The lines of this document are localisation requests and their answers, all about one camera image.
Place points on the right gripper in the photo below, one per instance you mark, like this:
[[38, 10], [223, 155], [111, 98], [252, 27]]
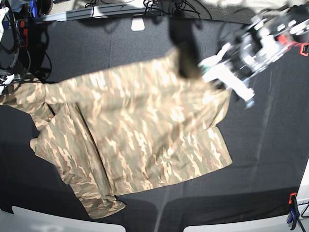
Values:
[[7, 79]]

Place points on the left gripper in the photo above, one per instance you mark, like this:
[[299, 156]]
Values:
[[215, 68]]

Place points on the camouflage t-shirt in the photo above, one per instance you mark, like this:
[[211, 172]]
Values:
[[126, 129]]

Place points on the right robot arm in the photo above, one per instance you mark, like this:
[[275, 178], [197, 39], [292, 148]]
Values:
[[7, 20]]

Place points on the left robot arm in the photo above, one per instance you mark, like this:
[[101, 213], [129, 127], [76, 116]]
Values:
[[249, 50]]

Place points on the orange clamp far left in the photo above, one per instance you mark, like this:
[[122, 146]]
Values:
[[22, 32]]

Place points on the orange clamp far right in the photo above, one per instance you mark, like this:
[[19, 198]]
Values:
[[304, 49]]

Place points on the blue clamp top left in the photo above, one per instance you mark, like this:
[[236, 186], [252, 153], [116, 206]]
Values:
[[35, 12]]

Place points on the white tape patch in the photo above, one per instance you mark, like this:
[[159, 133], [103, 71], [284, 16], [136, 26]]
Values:
[[137, 24]]

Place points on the orange blue clamp near right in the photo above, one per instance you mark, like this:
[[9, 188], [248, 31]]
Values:
[[293, 215]]

